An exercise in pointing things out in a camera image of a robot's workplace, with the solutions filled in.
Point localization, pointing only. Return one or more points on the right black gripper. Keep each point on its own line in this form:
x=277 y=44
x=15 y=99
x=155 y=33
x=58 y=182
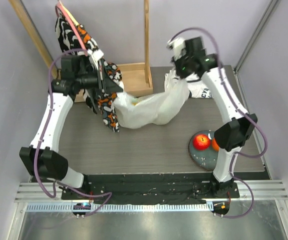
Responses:
x=183 y=70

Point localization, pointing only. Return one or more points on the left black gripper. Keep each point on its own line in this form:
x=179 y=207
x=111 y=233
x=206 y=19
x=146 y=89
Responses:
x=103 y=84

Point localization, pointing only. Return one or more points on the white plastic bag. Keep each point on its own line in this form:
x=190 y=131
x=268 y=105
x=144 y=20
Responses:
x=159 y=108

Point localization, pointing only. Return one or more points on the fake red apple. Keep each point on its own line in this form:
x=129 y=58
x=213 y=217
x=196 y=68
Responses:
x=201 y=142

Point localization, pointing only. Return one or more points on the fake orange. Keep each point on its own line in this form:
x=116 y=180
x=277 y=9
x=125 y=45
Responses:
x=214 y=145

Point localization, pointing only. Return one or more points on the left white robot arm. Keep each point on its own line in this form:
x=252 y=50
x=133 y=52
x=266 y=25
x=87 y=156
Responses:
x=42 y=159

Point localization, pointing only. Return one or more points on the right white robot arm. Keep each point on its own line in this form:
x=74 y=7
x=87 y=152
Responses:
x=238 y=123

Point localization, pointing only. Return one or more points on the orange black patterned garment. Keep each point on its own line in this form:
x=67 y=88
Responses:
x=77 y=72

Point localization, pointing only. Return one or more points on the white printed t-shirt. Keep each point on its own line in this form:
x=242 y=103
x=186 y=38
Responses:
x=197 y=88

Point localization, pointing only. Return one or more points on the wooden clothes rack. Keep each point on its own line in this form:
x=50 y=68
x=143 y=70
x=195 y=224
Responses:
x=136 y=76

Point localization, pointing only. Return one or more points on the pink clothes hanger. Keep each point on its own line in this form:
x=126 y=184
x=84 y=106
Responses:
x=72 y=22

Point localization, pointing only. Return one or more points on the blue ceramic plate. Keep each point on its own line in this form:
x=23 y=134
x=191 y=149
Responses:
x=206 y=159

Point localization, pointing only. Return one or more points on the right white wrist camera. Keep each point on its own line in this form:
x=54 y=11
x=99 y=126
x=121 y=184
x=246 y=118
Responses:
x=178 y=47

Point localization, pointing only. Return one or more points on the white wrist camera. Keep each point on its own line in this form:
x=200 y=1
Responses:
x=95 y=56
x=178 y=47

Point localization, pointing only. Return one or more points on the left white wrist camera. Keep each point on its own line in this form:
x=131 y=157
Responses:
x=95 y=56

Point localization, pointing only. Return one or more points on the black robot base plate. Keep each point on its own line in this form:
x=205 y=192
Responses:
x=150 y=189

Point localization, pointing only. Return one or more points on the slotted cable duct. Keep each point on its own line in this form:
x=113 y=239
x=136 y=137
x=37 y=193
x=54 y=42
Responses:
x=80 y=207

